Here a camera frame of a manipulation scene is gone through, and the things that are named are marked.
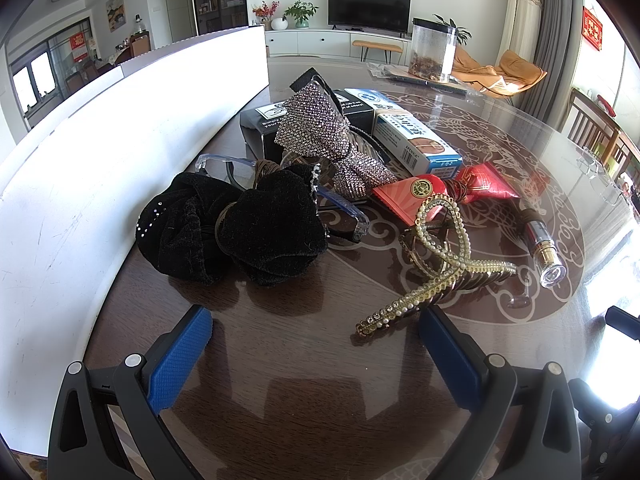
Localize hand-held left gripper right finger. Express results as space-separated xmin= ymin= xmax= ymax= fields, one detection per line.
xmin=419 ymin=304 xmax=583 ymax=480

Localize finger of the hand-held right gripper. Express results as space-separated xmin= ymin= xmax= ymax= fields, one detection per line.
xmin=570 ymin=379 xmax=640 ymax=480
xmin=605 ymin=306 xmax=640 ymax=343

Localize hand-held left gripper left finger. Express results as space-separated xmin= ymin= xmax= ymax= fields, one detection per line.
xmin=47 ymin=305 xmax=216 ymax=480

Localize gold pearl hair claw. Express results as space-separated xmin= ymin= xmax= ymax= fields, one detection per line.
xmin=355 ymin=192 xmax=518 ymax=336

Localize red packet with gold emblem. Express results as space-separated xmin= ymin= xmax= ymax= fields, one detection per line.
xmin=371 ymin=174 xmax=451 ymax=223

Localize white cardboard box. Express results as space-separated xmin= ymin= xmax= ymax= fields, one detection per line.
xmin=0 ymin=25 xmax=271 ymax=461

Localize black printed carton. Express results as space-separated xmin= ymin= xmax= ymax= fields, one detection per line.
xmin=239 ymin=89 xmax=378 ymax=161

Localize blue white medicine carton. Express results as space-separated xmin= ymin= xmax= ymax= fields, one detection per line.
xmin=344 ymin=87 xmax=463 ymax=181

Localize rhinestone bow hair clip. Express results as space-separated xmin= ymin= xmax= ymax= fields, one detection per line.
xmin=274 ymin=82 xmax=398 ymax=201

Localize brown patterned glass desktop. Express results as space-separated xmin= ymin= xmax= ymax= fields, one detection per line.
xmin=10 ymin=55 xmax=640 ymax=480

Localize thin clear eyeglasses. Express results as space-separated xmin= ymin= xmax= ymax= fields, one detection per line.
xmin=575 ymin=145 xmax=632 ymax=203

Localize wooden slatted chair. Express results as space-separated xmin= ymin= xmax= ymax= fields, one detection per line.
xmin=565 ymin=87 xmax=640 ymax=181

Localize orange lounge chair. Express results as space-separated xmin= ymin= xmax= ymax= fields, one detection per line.
xmin=450 ymin=45 xmax=548 ymax=101

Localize grey curtain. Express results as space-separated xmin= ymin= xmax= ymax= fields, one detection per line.
xmin=520 ymin=0 xmax=586 ymax=121

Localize clear plastic jar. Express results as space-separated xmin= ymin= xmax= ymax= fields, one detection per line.
xmin=409 ymin=17 xmax=458 ymax=85

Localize wooden bench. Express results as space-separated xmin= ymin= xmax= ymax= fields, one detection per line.
xmin=351 ymin=39 xmax=405 ymax=63

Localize covered standing air conditioner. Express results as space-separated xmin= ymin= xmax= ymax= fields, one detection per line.
xmin=497 ymin=0 xmax=545 ymax=66

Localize large leafy potted plant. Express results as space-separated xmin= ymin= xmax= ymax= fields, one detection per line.
xmin=432 ymin=14 xmax=473 ymax=43

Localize white television cabinet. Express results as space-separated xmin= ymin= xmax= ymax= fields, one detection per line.
xmin=264 ymin=27 xmax=416 ymax=63

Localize white door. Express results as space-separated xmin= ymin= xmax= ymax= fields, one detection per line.
xmin=164 ymin=0 xmax=193 ymax=43

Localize black television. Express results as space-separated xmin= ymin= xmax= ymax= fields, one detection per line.
xmin=327 ymin=0 xmax=412 ymax=36

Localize green plant in glass vase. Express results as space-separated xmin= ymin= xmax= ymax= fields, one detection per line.
xmin=282 ymin=0 xmax=320 ymax=29

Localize blue clear frame eyeglasses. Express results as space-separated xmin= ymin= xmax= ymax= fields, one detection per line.
xmin=195 ymin=152 xmax=371 ymax=246

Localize brown coiled hair tie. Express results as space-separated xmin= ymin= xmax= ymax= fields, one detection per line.
xmin=252 ymin=159 xmax=281 ymax=186

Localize red wall decoration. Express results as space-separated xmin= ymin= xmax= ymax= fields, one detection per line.
xmin=581 ymin=6 xmax=605 ymax=52

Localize framed wall painting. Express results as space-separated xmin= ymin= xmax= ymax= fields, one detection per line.
xmin=105 ymin=0 xmax=126 ymax=32

